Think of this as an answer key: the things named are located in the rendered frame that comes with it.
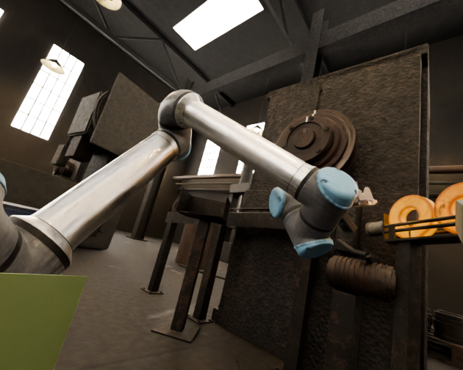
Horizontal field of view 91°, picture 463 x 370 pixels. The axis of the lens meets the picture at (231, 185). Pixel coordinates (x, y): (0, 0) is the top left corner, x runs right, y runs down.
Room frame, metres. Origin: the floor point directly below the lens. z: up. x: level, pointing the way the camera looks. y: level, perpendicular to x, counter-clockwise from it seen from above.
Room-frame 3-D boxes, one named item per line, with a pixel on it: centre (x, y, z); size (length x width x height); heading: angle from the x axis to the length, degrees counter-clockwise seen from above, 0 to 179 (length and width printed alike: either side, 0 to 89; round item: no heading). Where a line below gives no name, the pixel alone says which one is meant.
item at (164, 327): (1.34, 0.12, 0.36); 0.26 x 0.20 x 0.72; 82
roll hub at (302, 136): (1.14, -0.34, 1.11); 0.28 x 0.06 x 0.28; 47
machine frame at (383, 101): (1.53, -0.70, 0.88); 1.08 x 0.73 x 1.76; 47
